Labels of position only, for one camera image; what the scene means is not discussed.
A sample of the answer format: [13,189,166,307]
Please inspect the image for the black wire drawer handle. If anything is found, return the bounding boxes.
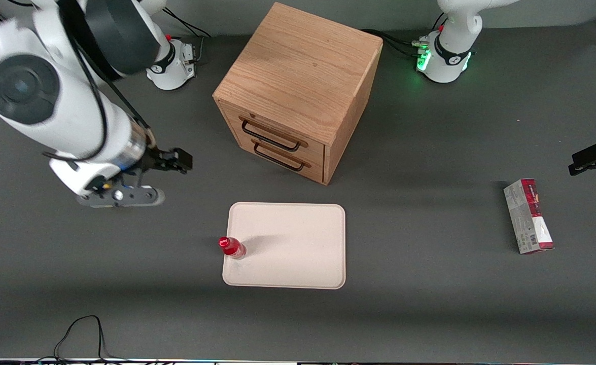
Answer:
[253,142,306,172]
[241,119,302,152]

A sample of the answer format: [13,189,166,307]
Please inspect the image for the black left arm base cables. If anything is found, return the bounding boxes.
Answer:
[361,29,430,57]

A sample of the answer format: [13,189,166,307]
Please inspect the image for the beige rectangular tray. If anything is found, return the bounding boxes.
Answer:
[222,202,346,290]

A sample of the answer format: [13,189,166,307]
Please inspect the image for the thin black looped cable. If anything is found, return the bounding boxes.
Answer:
[37,315,141,363]

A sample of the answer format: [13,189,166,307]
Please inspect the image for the black right arm base cables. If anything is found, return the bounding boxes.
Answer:
[165,8,213,40]

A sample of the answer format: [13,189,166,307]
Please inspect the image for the red and grey carton box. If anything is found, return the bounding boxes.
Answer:
[503,178,555,255]

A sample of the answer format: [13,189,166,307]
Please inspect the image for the red coke bottle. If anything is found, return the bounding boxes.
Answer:
[219,236,247,260]

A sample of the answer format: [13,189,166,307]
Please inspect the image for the wooden drawer cabinet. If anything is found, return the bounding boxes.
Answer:
[213,2,383,186]

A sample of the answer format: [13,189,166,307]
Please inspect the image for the wooden drawer front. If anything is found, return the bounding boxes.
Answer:
[228,129,326,184]
[220,103,326,165]

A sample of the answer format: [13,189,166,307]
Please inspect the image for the black arm base cables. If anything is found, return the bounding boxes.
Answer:
[361,29,430,57]
[165,8,213,40]

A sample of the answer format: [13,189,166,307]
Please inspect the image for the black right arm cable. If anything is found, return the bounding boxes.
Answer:
[42,30,154,164]

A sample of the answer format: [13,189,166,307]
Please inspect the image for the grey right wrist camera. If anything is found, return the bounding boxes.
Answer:
[77,186,166,209]

